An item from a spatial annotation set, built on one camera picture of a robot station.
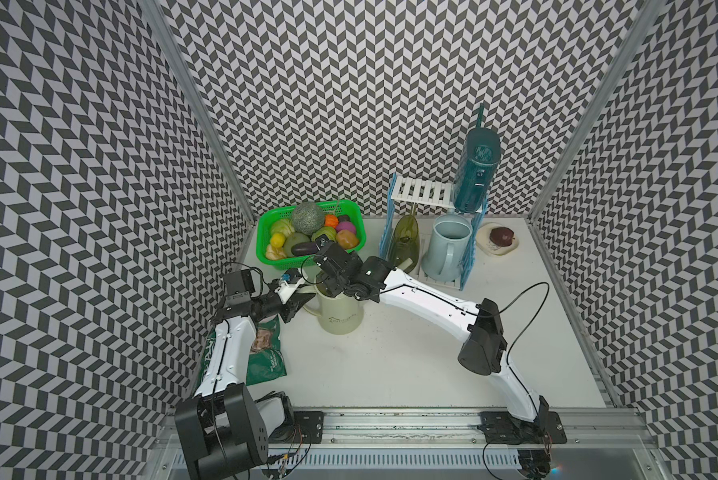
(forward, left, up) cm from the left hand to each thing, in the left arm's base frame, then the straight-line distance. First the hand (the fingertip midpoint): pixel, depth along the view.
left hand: (307, 290), depth 81 cm
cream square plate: (+30, -60, -14) cm, 68 cm away
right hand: (+4, -9, +3) cm, 10 cm away
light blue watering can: (+7, -38, +5) cm, 39 cm away
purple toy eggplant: (+15, +3, 0) cm, 16 cm away
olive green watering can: (+22, -29, -6) cm, 37 cm away
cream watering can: (-4, -8, -7) cm, 12 cm away
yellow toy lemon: (+24, +15, -6) cm, 29 cm away
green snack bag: (-16, +10, -10) cm, 21 cm away
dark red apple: (+27, -64, -9) cm, 70 cm away
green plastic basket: (+41, -10, -8) cm, 43 cm away
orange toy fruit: (+24, -9, -7) cm, 27 cm away
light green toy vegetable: (+32, +14, -8) cm, 36 cm away
